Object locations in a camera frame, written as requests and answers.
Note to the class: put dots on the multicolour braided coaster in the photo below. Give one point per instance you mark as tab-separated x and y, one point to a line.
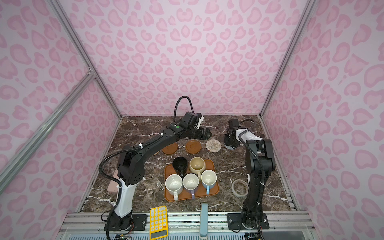
213	146

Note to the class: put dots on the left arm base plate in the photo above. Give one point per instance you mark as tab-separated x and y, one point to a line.
127	223

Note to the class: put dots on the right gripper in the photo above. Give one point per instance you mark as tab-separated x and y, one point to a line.
226	143

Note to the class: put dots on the clear tape roll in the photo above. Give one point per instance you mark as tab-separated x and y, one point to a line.
240	188

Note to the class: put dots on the black mug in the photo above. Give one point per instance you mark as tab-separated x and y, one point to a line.
180	165

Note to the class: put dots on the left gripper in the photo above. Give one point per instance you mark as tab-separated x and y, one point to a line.
201	136

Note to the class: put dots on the aluminium front rail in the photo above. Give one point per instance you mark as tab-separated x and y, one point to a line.
284	225

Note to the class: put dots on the grey round coaster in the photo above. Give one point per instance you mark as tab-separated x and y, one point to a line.
231	147

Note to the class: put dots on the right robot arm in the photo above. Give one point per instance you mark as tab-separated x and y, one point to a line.
260	163

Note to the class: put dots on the dark wooden coaster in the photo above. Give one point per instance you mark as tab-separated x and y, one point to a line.
170	149

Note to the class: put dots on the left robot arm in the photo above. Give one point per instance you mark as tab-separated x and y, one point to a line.
131	165

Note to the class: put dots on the aluminium diagonal frame bar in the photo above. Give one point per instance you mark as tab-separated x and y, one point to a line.
19	160

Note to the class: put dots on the yellow calculator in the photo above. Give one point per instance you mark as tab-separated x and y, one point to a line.
158	223

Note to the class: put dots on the white mug purple handle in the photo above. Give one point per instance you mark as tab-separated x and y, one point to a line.
191	183

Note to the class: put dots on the white mug blue handle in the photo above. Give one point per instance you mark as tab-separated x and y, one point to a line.
209	180

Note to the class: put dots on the cream yellow mug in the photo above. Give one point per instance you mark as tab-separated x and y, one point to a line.
197	166

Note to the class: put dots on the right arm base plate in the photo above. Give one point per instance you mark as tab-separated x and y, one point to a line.
237	221

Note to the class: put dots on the brown wooden coaster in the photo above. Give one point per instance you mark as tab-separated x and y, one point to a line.
193	147

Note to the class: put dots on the light blue bar tool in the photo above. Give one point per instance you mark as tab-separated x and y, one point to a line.
204	221

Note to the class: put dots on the pink pencil case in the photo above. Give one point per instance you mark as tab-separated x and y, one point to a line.
113	186

